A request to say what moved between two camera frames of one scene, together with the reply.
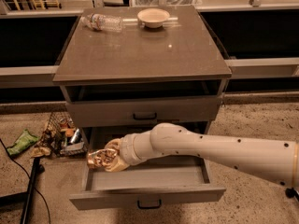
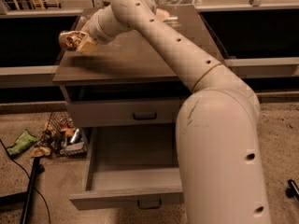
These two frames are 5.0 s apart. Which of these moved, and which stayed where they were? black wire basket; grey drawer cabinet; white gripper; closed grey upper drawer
Moved: white gripper
Stayed: black wire basket; closed grey upper drawer; grey drawer cabinet
